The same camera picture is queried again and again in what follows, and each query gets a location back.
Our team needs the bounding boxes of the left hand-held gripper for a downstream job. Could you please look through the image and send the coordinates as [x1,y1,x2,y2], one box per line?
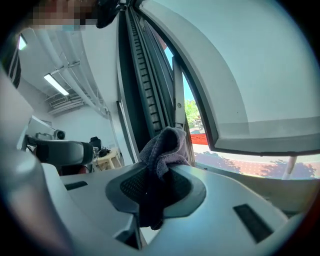
[35,140,95,177]

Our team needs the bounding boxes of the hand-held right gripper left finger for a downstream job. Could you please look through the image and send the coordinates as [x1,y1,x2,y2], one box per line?
[39,162,151,256]

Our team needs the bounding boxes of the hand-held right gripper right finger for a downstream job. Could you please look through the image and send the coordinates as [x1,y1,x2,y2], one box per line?
[139,163,303,256]

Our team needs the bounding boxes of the blue microfibre cleaning cloth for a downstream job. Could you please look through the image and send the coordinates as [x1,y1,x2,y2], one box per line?
[138,126,191,231]

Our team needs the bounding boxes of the open window sash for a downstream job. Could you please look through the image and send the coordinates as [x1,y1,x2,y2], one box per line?
[134,0,320,157]

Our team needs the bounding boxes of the light wooden table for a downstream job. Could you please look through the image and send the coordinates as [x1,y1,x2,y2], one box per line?
[96,147,123,172]

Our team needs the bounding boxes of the red barrier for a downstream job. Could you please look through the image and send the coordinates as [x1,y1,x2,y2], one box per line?
[189,133,208,146]

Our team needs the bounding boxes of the long ceiling light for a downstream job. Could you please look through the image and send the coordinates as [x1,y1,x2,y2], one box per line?
[43,72,70,97]

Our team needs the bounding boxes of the white ceiling pipes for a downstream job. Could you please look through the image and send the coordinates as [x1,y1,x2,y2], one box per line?
[34,29,112,120]

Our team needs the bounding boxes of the small ceiling light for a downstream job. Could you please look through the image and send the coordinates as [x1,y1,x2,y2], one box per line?
[18,34,28,51]

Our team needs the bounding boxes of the person's head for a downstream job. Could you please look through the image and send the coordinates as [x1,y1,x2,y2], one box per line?
[31,0,99,32]

